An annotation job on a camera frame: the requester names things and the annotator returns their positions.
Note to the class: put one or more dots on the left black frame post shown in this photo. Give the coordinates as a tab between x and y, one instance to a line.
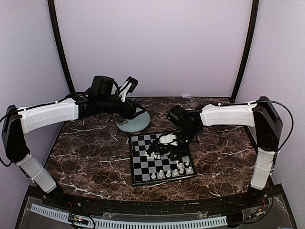
59	45

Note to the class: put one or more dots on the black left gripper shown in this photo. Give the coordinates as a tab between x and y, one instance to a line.
130	115

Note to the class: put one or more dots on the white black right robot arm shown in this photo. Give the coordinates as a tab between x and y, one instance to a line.
259	118

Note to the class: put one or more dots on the pale green flower plate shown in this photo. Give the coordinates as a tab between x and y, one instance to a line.
133	125

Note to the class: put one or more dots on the right black frame post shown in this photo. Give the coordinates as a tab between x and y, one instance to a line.
246	51

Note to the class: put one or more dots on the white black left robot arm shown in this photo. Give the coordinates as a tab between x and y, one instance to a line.
104	96

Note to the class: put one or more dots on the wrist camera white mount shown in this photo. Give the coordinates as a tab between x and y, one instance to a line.
128	87
168	139

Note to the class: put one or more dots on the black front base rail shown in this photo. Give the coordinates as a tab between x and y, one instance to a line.
231	205

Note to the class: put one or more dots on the black chess pieces pile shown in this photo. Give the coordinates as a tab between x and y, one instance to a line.
153	147

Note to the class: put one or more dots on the black frame post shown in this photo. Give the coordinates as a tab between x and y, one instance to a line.
59	45
246	51

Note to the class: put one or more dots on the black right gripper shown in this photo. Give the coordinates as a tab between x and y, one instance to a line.
183	151

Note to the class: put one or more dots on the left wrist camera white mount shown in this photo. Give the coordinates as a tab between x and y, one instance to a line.
128	87

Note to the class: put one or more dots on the white slotted cable duct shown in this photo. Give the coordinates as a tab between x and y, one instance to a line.
92	222

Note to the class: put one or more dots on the black grey chessboard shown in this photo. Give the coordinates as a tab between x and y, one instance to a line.
142	169

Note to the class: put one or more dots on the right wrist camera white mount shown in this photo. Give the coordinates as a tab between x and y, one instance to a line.
168	139

